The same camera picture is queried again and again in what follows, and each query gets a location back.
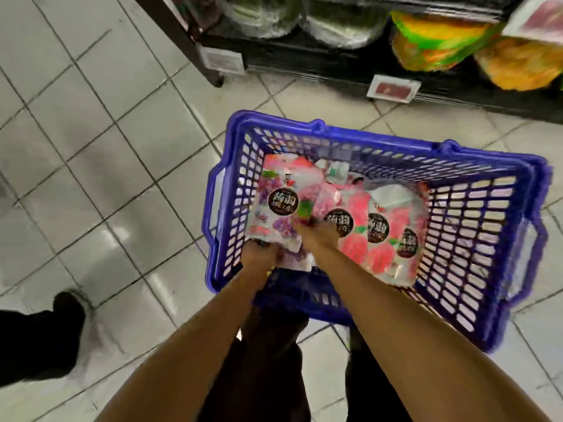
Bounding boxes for person's right hand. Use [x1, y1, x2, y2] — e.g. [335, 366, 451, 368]
[294, 219, 340, 256]

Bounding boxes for person's left hand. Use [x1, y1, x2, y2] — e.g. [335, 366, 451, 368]
[239, 240, 283, 280]

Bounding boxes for pile of pouches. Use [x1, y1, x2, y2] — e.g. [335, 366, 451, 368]
[317, 162, 432, 288]

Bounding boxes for blue plastic shopping basket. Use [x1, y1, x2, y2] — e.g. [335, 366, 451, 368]
[201, 110, 554, 352]

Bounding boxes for dark grey metal shelf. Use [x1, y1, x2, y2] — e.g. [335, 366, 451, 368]
[132, 0, 563, 125]

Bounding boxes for person's left forearm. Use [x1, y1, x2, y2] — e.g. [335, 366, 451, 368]
[97, 268, 283, 422]

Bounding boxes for person's right forearm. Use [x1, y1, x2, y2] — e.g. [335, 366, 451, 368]
[308, 246, 551, 422]

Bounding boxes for person's dark trousers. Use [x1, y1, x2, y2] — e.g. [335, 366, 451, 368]
[198, 303, 415, 422]

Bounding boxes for row of small yellow-green cups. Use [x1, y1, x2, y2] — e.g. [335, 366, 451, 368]
[215, 0, 563, 91]

